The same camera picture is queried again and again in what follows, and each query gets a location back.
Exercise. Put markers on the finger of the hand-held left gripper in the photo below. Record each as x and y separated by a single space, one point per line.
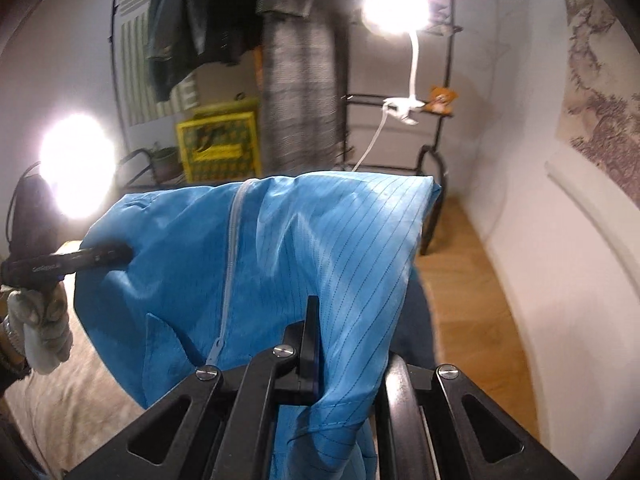
100 255

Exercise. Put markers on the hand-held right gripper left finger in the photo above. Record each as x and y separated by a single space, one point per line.
311 350

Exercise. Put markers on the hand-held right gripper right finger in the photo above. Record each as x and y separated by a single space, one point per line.
400 410

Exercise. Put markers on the blue striped coverall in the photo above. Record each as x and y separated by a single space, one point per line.
300 240

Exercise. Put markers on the person's left forearm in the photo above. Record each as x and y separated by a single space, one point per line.
12 370

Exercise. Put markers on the black metal clothes rack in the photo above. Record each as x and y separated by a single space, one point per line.
440 160

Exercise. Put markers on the dark hanging clothes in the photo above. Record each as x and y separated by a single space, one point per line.
200 20

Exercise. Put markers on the person's left hand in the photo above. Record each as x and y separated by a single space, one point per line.
45 340

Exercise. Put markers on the silver wristwatch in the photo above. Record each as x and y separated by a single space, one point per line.
11 335

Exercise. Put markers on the potted plant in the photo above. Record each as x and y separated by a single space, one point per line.
165 162

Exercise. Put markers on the beige plaid blanket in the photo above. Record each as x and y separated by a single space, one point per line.
75 410

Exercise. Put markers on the yellow crate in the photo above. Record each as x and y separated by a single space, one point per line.
220 145

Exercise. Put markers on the grey checked hanging cloth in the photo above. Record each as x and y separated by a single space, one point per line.
300 85

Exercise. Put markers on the brown teddy bear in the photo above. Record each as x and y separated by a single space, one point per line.
440 100

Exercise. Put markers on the white clamp lamp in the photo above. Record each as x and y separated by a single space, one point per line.
414 70

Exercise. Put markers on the landscape wall scroll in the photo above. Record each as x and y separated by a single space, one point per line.
600 85

